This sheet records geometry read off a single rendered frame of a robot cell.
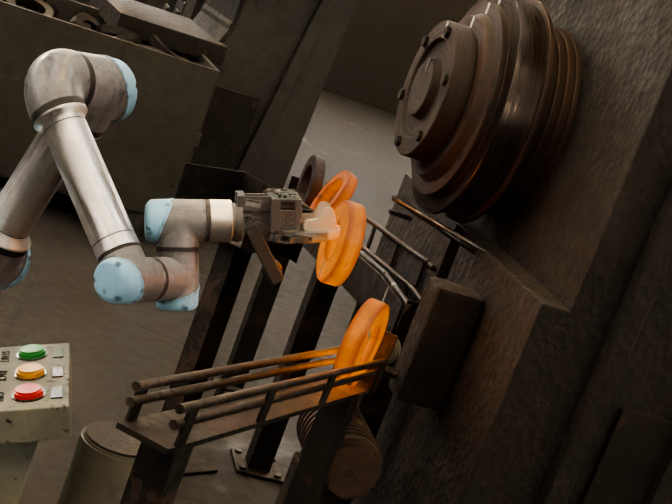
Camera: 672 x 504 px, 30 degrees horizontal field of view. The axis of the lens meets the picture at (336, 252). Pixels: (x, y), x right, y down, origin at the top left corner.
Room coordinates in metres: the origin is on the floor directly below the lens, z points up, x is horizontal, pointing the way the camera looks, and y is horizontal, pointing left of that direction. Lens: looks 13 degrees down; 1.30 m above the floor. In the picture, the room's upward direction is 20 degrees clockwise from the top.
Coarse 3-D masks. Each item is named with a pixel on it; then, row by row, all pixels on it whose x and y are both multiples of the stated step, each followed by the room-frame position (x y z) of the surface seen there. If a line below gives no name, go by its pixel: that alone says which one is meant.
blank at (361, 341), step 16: (368, 304) 2.04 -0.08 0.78; (384, 304) 2.06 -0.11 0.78; (352, 320) 2.01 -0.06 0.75; (368, 320) 2.01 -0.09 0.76; (384, 320) 2.09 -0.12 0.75; (352, 336) 2.00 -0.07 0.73; (368, 336) 2.02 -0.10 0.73; (352, 352) 1.99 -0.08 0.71; (368, 352) 2.09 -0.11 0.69; (336, 368) 2.01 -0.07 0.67; (352, 384) 2.04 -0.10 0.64
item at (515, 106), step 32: (480, 0) 2.64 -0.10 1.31; (512, 0) 2.47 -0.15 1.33; (512, 32) 2.41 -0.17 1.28; (544, 32) 2.43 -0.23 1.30; (512, 64) 2.35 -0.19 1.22; (544, 64) 2.38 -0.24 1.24; (512, 96) 2.32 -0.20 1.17; (512, 128) 2.33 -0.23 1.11; (480, 160) 2.33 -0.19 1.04; (512, 160) 2.34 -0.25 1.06; (416, 192) 2.59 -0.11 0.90; (448, 192) 2.42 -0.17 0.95; (480, 192) 2.38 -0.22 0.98
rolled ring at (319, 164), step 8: (312, 160) 3.59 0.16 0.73; (320, 160) 3.56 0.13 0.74; (304, 168) 3.65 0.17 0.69; (312, 168) 3.55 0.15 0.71; (320, 168) 3.53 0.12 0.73; (304, 176) 3.64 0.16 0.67; (312, 176) 3.52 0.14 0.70; (320, 176) 3.52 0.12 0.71; (304, 184) 3.64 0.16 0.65; (312, 184) 3.50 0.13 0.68; (320, 184) 3.51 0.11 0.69; (304, 192) 3.64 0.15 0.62; (312, 192) 3.50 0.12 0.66; (304, 200) 3.51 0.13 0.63; (312, 200) 3.50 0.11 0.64
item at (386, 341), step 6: (384, 336) 2.14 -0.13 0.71; (390, 336) 2.14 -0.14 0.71; (396, 336) 2.13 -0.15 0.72; (384, 342) 2.14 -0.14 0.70; (390, 342) 2.13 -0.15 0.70; (378, 348) 2.14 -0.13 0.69; (384, 348) 2.13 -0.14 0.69; (390, 348) 2.13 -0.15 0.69; (378, 354) 2.13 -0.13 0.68; (384, 354) 2.13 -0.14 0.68; (390, 354) 2.13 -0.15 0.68; (372, 360) 2.13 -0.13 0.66; (384, 366) 2.13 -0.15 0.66; (378, 378) 2.12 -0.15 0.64; (378, 384) 2.13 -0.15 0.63
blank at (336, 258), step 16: (336, 208) 2.25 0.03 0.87; (352, 208) 2.18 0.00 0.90; (352, 224) 2.15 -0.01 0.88; (336, 240) 2.24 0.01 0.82; (352, 240) 2.14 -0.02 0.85; (320, 256) 2.24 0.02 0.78; (336, 256) 2.15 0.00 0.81; (352, 256) 2.14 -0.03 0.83; (320, 272) 2.20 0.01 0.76; (336, 272) 2.14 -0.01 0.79
